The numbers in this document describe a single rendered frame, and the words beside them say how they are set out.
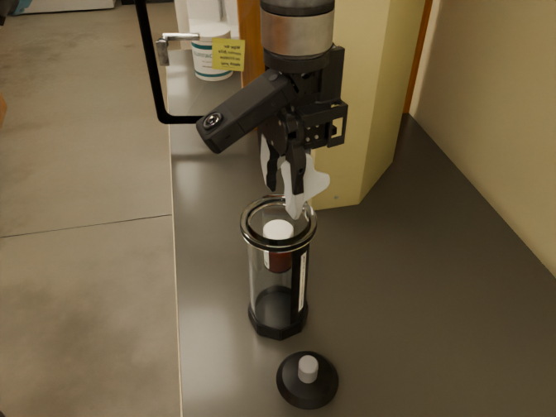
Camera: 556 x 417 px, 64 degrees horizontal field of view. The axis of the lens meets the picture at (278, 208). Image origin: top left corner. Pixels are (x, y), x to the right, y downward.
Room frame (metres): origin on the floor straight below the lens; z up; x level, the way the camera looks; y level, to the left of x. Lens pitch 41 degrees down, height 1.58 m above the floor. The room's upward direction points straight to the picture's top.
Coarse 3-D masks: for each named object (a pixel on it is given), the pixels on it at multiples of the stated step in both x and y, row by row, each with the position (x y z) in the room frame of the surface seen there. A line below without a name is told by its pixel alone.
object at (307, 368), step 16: (304, 352) 0.36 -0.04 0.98; (288, 368) 0.34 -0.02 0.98; (304, 368) 0.32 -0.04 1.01; (320, 368) 0.34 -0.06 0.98; (288, 384) 0.31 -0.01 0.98; (304, 384) 0.31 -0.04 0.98; (320, 384) 0.31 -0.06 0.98; (336, 384) 0.32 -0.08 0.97; (288, 400) 0.30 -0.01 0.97; (304, 400) 0.29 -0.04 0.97; (320, 400) 0.29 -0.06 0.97
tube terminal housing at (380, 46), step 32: (352, 0) 0.74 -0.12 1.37; (384, 0) 0.75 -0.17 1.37; (416, 0) 0.87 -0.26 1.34; (352, 32) 0.74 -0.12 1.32; (384, 32) 0.75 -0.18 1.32; (416, 32) 0.91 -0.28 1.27; (352, 64) 0.74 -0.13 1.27; (384, 64) 0.77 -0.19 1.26; (352, 96) 0.75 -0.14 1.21; (384, 96) 0.80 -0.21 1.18; (352, 128) 0.75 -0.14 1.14; (384, 128) 0.83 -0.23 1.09; (320, 160) 0.74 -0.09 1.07; (352, 160) 0.75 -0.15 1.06; (384, 160) 0.86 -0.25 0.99; (320, 192) 0.74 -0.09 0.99; (352, 192) 0.75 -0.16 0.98
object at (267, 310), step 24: (240, 216) 0.46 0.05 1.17; (264, 216) 0.49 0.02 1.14; (288, 216) 0.50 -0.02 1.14; (312, 216) 0.46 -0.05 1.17; (264, 240) 0.41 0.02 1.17; (288, 240) 0.41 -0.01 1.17; (264, 264) 0.42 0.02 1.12; (288, 264) 0.41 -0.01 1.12; (264, 288) 0.42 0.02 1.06; (288, 288) 0.41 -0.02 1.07; (264, 312) 0.42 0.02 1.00; (288, 312) 0.42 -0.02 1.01
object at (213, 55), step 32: (160, 0) 1.02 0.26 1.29; (192, 0) 1.02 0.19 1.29; (224, 0) 1.03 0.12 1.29; (256, 0) 1.03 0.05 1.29; (160, 32) 1.02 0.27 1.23; (192, 32) 1.02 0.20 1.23; (224, 32) 1.03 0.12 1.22; (256, 32) 1.03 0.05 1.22; (192, 64) 1.02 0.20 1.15; (224, 64) 1.03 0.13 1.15; (256, 64) 1.03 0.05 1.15; (192, 96) 1.02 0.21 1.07; (224, 96) 1.03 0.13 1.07
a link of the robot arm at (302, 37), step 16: (272, 16) 0.44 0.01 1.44; (288, 16) 0.50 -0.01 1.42; (304, 16) 0.51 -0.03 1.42; (320, 16) 0.44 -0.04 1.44; (272, 32) 0.44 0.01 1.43; (288, 32) 0.43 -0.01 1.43; (304, 32) 0.43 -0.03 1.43; (320, 32) 0.44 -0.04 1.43; (272, 48) 0.44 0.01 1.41; (288, 48) 0.43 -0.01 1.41; (304, 48) 0.43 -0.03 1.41; (320, 48) 0.44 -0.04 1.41
